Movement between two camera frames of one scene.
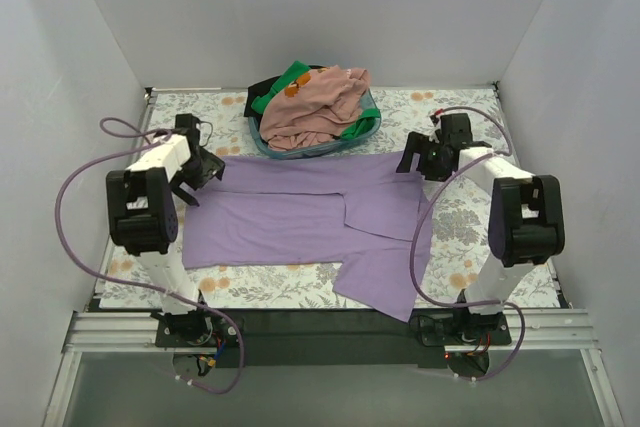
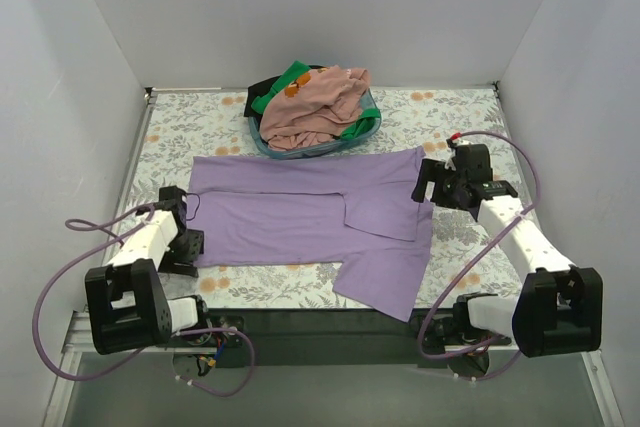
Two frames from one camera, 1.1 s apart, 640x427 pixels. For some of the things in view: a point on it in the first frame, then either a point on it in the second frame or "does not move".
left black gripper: [201, 177] → [189, 251]
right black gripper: [420, 158] → [431, 181]
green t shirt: [295, 71] does not move
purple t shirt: [350, 209] does not move
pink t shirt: [315, 109] does not move
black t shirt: [255, 90] does not move
